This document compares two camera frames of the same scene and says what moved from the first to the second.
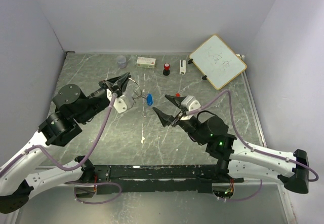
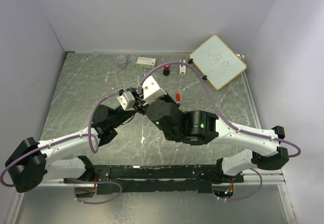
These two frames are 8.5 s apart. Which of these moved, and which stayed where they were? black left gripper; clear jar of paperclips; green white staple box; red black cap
Moved: black left gripper
Stayed: green white staple box; clear jar of paperclips; red black cap
